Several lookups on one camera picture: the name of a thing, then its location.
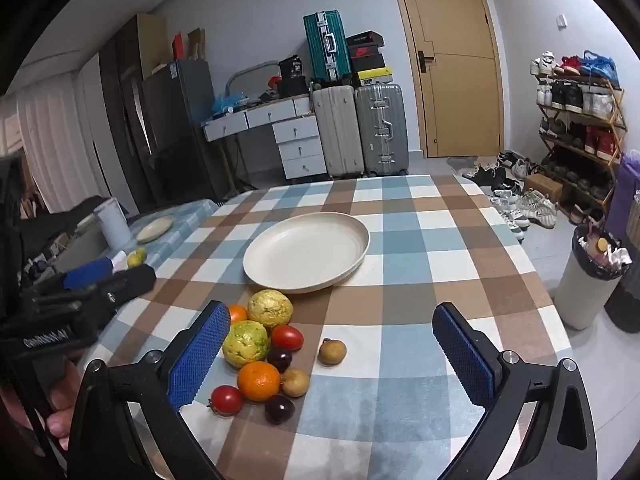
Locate person's left hand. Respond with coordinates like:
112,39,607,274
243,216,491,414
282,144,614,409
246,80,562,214
42,357,83,453

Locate white trash bin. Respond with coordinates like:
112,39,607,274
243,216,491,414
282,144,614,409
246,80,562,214
554,225,633,331

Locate brown blue checkered tablecloth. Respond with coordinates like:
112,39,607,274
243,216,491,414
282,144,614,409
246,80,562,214
82,175,576,480

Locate large cream plate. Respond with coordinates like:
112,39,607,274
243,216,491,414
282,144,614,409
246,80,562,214
243,212,371,295

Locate teal suitcase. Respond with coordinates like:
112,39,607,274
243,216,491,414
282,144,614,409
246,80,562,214
303,10,352,83

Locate yellow guava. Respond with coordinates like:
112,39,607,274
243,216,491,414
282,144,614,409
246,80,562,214
247,289,294,330

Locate white cylindrical container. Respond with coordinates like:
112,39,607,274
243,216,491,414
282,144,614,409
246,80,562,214
94,197,133,250

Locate dark brown wardrobe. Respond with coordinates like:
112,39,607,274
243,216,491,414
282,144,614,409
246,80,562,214
99,14,168,211

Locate white desk with drawers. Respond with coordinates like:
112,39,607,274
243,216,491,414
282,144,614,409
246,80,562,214
201,96,326,181

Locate beige suitcase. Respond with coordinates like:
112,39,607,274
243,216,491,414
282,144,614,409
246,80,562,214
312,85,366,178

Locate green-yellow guava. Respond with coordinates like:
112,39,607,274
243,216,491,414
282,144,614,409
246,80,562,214
222,321,271,366

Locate dark grey refrigerator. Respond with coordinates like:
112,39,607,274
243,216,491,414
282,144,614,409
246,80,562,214
142,59,228,201

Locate shoe rack with shoes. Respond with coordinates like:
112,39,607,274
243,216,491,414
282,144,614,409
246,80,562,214
531,50,626,211

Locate yellow black box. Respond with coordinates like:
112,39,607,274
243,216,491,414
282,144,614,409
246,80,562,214
356,66,390,87

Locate brown cardboard box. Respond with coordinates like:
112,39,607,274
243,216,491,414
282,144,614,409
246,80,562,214
524,173,563,203

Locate grey curved frame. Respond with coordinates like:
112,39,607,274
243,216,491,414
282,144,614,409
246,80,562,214
225,61,281,106

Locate black chair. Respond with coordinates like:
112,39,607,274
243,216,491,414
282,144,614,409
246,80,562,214
20,199,113,266

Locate wooden shoe rack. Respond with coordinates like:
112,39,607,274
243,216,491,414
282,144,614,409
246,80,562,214
535,72,628,216

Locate pale blue checkered cloth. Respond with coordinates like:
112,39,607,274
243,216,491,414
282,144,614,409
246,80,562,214
75,199,218,286

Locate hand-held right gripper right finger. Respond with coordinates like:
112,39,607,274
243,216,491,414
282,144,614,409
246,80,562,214
432,302,598,480

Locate scattered sneakers group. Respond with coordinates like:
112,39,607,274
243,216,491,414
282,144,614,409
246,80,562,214
462,150,558,243

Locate dark purple plum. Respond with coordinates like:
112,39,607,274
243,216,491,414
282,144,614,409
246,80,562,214
266,347,294,372
264,395,296,425

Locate white curtain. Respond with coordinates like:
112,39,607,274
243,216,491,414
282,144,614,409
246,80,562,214
0,75,118,211

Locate plain black box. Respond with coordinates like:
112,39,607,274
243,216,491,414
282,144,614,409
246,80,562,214
350,54,387,73

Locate blue plastic bag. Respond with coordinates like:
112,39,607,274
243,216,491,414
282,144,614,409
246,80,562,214
580,50,620,86
212,92,249,116

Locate small beige plate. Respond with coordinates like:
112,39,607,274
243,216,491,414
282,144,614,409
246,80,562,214
136,215,176,243

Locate grey door mat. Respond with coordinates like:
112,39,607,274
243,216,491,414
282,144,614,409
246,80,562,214
447,156,496,174

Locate brown round fruit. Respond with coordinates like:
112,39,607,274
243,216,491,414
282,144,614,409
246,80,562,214
281,367,311,398
318,338,348,366

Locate purple fabric bag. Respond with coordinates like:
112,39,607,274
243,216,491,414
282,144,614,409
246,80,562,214
605,152,640,333

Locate red tomato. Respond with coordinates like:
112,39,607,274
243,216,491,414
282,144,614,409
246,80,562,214
270,324,305,352
209,385,245,417

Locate yellow wooden door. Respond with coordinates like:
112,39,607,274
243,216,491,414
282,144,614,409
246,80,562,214
387,0,503,158

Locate silver suitcase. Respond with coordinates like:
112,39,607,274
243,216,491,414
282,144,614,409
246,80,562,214
354,82,410,177

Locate black bag with white label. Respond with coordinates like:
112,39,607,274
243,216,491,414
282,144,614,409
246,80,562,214
277,55,309,98

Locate black red shoe box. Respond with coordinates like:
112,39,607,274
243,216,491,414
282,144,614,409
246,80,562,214
346,32,384,58

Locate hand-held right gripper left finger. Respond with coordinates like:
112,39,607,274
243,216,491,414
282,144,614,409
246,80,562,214
65,301,232,480

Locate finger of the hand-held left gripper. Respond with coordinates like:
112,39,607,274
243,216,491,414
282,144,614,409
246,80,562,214
22,258,115,307
79,264,157,322

